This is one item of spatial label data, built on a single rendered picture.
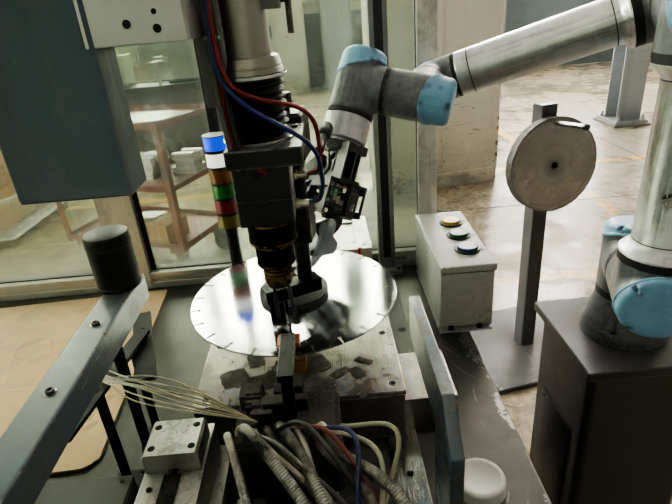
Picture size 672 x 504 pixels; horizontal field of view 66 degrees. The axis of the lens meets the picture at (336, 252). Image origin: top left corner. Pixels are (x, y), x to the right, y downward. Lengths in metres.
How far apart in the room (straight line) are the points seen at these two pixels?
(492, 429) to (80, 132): 0.70
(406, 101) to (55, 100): 0.50
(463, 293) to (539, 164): 0.95
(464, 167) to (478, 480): 3.53
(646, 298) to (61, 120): 0.80
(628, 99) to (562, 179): 4.19
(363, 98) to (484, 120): 3.34
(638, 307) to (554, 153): 1.10
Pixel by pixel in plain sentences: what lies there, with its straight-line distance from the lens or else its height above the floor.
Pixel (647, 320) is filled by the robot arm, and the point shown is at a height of 0.89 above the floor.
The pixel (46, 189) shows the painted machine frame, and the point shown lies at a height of 1.23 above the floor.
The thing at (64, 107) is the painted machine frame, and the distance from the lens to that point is 0.54.
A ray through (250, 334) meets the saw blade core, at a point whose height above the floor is 0.95.
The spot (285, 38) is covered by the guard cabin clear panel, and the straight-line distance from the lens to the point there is 1.20.
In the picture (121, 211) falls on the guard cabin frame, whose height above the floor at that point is 0.96.
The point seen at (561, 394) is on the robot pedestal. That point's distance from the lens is 1.21.
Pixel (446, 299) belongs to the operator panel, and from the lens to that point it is 1.05.
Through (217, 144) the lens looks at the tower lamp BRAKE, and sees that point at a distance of 1.03.
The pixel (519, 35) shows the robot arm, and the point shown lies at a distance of 0.95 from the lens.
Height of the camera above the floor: 1.37
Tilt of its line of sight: 26 degrees down
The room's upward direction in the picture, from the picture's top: 5 degrees counter-clockwise
